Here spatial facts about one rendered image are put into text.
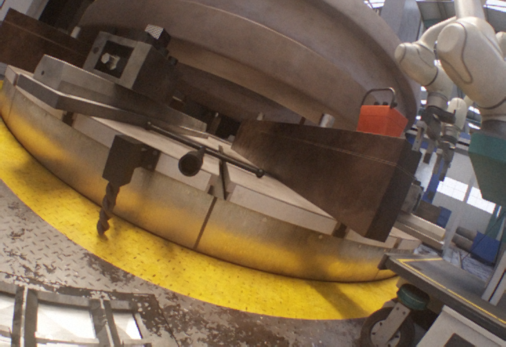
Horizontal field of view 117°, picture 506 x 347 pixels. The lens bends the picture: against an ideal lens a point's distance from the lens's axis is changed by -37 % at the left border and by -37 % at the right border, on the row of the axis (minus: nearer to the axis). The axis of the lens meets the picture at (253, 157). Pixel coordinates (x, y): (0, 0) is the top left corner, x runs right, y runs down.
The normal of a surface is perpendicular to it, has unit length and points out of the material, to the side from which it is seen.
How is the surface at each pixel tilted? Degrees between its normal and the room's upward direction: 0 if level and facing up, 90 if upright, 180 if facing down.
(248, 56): 90
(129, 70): 90
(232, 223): 90
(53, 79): 90
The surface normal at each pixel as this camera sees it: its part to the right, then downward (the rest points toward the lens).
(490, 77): -0.20, 0.61
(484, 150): -0.80, -0.33
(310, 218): 0.24, 0.15
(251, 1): 0.05, 0.07
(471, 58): -0.50, 0.50
